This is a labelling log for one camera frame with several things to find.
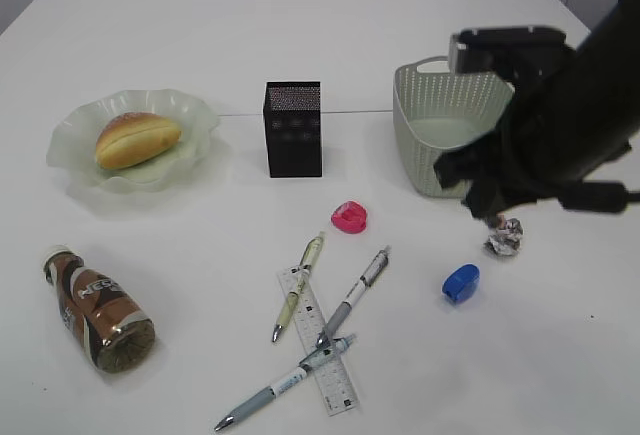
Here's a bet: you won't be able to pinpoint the brown Nescafe coffee bottle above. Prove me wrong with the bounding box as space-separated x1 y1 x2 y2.
42 245 155 374

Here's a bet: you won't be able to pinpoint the golden bread roll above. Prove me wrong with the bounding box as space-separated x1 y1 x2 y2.
95 112 182 170

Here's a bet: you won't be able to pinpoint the pale green wavy plate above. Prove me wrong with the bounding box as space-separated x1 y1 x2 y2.
46 89 219 193

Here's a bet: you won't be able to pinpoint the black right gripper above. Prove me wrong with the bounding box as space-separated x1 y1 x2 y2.
434 79 630 228

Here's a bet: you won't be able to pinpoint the yellow-green clear pen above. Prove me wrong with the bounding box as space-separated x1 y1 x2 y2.
271 231 325 343

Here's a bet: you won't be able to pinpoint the clear plastic ruler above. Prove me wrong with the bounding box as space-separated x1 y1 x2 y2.
292 282 359 416

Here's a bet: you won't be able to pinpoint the white grey upper pen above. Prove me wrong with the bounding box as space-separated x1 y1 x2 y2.
315 245 391 348

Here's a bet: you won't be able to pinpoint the white blue lower pen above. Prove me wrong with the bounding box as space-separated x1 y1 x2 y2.
214 334 357 432

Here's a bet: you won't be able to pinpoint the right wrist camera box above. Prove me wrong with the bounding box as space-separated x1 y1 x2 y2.
448 25 574 74

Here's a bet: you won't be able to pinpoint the blue pencil sharpener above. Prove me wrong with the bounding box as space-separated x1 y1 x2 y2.
442 264 480 305

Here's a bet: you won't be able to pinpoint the pink pencil sharpener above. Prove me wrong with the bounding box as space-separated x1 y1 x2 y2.
330 200 368 234

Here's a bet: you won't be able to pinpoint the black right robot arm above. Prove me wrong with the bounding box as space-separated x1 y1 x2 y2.
434 0 639 219

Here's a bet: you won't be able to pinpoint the black mesh pen holder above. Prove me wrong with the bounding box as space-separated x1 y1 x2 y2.
263 81 323 178

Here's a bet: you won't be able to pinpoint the paper ball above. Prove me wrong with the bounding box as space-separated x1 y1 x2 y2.
484 215 524 258

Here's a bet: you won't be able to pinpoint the green plastic woven basket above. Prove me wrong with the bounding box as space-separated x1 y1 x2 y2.
393 56 514 200

